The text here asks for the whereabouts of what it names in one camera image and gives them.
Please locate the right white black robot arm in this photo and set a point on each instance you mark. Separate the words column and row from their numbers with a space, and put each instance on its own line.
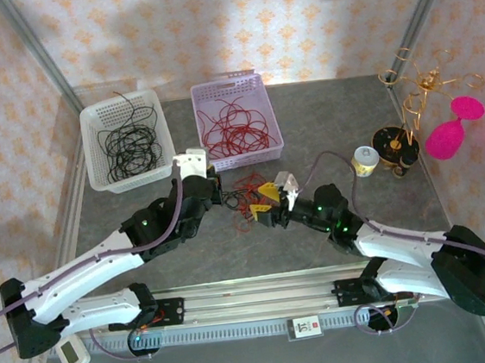
column 405, row 242

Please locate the white plastic basket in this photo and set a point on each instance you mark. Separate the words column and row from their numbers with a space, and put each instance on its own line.
column 101, row 114

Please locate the white label card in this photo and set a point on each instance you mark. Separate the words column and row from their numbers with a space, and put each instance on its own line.
column 305, row 327

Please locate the white digital timer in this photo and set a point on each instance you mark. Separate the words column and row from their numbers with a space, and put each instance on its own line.
column 75, row 355

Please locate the aluminium frame post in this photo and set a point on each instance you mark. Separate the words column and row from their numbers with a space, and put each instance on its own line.
column 42, row 55
column 417, row 16

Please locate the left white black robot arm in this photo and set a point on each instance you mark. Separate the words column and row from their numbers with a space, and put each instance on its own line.
column 83, row 272

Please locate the aluminium rail beam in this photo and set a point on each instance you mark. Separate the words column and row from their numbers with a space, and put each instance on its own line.
column 259, row 301

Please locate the lilac plastic basket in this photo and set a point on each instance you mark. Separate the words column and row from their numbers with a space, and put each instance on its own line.
column 254, row 85

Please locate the small yellow jar white lid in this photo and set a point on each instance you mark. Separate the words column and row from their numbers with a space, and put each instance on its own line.
column 366, row 157

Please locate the pink goblet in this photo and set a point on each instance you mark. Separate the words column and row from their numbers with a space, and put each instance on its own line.
column 444, row 138

